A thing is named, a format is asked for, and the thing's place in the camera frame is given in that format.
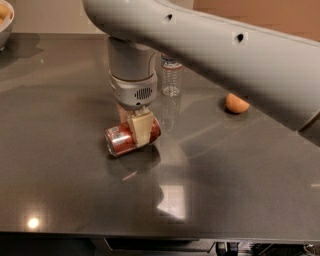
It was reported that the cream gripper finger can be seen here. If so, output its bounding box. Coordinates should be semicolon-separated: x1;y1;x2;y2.
116;103;134;123
127;107;154;148

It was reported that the red coke can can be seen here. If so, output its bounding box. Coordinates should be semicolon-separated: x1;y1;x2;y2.
105;118;161;157

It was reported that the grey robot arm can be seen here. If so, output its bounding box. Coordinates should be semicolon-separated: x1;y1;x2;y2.
82;0;320;145

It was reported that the clear plastic water bottle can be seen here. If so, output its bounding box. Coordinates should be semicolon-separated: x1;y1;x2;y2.
161;53;183;97

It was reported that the orange fruit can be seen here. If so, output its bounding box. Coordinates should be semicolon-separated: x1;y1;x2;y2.
225;93;250;114

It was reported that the grey bowl with fruit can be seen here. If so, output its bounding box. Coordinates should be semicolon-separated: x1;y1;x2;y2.
0;0;15;51

